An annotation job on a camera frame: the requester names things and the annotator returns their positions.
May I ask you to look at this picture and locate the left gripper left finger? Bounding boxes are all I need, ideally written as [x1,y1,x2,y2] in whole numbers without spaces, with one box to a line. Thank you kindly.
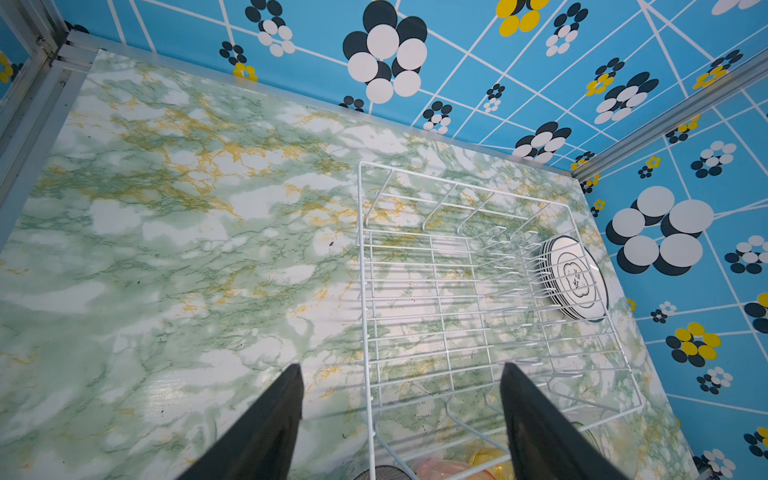
[180,364,304,479]

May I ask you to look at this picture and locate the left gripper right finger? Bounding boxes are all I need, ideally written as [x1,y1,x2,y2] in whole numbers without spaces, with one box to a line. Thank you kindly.
[500,363,625,479]

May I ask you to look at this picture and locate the pink glass cup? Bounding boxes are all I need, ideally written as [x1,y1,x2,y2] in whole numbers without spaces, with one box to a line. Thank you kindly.
[415,459,473,480]

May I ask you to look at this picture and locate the white plate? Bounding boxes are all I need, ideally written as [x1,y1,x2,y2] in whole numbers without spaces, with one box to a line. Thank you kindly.
[535,235,610,323]

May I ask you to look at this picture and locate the white wire dish rack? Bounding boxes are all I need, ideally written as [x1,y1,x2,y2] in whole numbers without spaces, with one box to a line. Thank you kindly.
[357,162,644,479]

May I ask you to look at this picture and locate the yellow glass cup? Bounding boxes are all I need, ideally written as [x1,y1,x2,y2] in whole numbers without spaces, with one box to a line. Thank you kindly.
[470,448,515,480]

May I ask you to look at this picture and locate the left aluminium frame post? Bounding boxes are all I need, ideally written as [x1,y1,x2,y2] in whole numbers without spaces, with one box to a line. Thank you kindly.
[1,1,98,244]

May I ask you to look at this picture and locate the aluminium frame post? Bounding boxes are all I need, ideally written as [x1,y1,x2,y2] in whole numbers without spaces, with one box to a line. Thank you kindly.
[1,1,98,244]
[571,49,767,181]

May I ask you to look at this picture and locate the right aluminium frame post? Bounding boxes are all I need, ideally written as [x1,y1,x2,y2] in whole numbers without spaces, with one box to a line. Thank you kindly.
[571,49,767,181]

